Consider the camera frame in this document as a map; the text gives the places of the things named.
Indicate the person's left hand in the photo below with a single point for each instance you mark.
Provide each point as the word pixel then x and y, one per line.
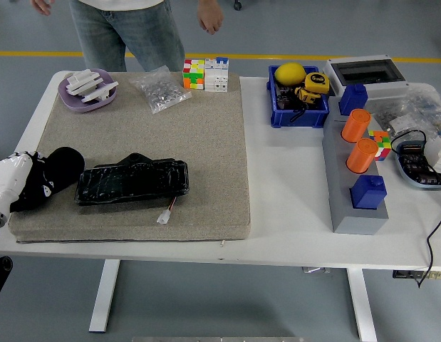
pixel 210 16

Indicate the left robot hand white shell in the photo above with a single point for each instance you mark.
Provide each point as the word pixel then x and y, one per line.
pixel 6 178

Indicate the person's right hand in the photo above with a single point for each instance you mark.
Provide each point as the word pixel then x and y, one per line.
pixel 43 5

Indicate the black rag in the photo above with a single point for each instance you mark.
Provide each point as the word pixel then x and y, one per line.
pixel 67 160

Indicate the black glossy panel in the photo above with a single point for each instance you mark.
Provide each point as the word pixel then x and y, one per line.
pixel 134 181

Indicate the black chair caster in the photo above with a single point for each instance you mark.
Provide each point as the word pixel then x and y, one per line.
pixel 237 4

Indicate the large colourful puzzle cube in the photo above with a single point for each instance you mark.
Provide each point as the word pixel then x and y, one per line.
pixel 193 75

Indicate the person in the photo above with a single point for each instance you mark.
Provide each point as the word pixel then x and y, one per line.
pixel 127 18

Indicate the clear bag of screws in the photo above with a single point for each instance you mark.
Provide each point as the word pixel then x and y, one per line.
pixel 159 90

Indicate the yellow ball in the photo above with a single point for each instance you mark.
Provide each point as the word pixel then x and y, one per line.
pixel 289 73

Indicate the purple tray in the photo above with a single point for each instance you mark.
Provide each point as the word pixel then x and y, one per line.
pixel 72 101

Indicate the brown electronic component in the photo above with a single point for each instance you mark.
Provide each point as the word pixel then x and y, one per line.
pixel 285 99

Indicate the yellow tape measure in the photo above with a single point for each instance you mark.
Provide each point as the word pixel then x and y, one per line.
pixel 317 82

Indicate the yellow and black tool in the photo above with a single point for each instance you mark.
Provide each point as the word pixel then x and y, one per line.
pixel 307 96

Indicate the grey-brown mat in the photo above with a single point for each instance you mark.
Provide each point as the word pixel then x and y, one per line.
pixel 191 142

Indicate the blue plastic bin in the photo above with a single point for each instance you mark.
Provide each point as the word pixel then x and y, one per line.
pixel 302 119

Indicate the white table leg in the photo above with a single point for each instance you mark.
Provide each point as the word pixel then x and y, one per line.
pixel 104 295
pixel 362 306

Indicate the blue square block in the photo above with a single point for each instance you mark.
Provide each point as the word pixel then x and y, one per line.
pixel 353 99
pixel 368 194

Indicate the orange cylinder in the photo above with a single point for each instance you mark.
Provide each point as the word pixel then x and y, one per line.
pixel 355 126
pixel 361 156

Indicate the clear parts bag white label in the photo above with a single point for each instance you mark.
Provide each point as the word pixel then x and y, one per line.
pixel 396 117

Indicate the small colourful puzzle cube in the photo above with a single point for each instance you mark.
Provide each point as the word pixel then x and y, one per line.
pixel 382 144

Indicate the grey block holder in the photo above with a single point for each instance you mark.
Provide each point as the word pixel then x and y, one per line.
pixel 339 199

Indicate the clear bag of small parts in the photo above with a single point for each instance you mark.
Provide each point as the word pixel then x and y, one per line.
pixel 430 103

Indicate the blue-grey tray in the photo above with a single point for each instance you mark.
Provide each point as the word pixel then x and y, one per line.
pixel 407 176

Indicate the black circuit boards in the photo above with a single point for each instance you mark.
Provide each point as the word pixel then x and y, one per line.
pixel 416 165

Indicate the black control box under table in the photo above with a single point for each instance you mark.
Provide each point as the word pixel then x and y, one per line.
pixel 405 275

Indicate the white circuit breaker blue switch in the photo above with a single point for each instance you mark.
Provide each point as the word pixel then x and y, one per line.
pixel 216 76

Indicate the white plastic bracket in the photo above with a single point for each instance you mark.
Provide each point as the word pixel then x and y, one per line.
pixel 83 80
pixel 99 93

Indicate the grey enclosure box clear lid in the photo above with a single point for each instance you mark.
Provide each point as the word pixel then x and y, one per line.
pixel 384 90

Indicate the metal bracket under table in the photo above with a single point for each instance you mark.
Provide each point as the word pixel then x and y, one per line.
pixel 315 270

